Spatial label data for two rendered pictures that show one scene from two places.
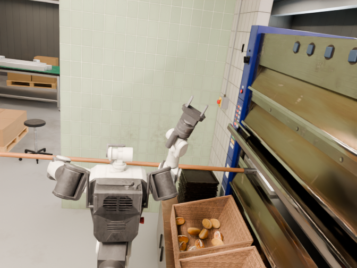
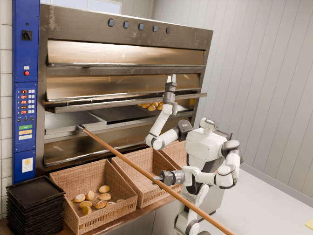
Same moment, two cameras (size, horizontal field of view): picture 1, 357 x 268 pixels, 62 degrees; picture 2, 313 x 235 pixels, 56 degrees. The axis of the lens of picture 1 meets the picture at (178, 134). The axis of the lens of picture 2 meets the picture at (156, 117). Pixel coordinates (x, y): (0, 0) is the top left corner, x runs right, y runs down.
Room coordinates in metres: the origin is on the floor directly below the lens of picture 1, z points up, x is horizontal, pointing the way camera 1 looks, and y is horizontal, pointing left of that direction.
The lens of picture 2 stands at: (2.83, 1.56, 2.12)
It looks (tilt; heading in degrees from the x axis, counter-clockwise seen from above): 18 degrees down; 231
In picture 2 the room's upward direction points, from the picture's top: 9 degrees clockwise
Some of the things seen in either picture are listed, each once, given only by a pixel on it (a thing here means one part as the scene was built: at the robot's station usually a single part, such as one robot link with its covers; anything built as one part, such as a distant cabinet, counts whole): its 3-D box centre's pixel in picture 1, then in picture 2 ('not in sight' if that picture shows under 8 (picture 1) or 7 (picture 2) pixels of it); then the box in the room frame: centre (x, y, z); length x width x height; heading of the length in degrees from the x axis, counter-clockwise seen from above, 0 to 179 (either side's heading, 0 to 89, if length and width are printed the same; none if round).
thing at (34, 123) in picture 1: (36, 139); not in sight; (4.04, 2.07, 0.28); 0.47 x 0.45 x 0.56; 84
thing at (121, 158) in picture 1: (121, 156); (207, 125); (1.28, 0.25, 1.47); 0.10 x 0.07 x 0.09; 102
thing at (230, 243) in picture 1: (206, 228); (93, 192); (1.83, -0.29, 0.72); 0.56 x 0.49 x 0.28; 8
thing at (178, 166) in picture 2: not in sight; (187, 160); (0.64, -0.45, 0.72); 0.56 x 0.49 x 0.28; 9
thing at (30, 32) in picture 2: (246, 56); (28, 31); (2.32, -0.43, 1.92); 0.06 x 0.04 x 0.11; 8
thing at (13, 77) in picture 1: (34, 70); not in sight; (8.69, 4.42, 0.40); 1.42 x 1.08 x 0.79; 94
